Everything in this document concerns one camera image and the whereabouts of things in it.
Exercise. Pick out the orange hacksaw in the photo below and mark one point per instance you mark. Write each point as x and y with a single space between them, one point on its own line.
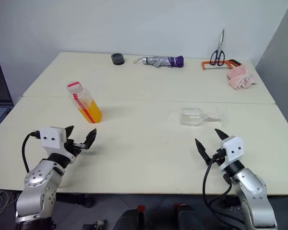
206 63

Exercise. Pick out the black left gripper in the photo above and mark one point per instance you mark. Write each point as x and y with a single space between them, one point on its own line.
72 147

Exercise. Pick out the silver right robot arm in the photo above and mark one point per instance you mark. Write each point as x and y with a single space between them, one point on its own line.
252 191

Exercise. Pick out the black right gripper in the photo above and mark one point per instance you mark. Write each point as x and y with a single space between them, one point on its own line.
216 161

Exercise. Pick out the folded silver purple umbrella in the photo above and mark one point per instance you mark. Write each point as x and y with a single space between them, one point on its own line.
158 61

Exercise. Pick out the pink towel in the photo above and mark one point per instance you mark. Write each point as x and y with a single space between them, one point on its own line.
241 77

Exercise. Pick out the small dark floor device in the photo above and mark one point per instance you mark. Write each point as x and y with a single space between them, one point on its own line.
96 225

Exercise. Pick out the bottle with orange liquid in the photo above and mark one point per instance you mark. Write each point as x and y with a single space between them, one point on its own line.
93 112

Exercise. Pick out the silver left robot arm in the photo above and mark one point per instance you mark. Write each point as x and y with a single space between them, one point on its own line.
36 189

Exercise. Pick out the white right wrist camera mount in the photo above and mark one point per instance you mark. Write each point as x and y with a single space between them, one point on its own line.
232 149

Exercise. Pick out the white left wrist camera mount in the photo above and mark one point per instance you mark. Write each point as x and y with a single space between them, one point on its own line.
51 140

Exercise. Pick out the clear empty plastic bottle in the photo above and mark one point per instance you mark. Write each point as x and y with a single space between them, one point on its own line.
190 117

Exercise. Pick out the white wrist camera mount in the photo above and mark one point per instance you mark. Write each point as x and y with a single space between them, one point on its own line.
51 140
232 149

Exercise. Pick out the white pink bottle cap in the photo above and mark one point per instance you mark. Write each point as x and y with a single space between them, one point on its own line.
74 86

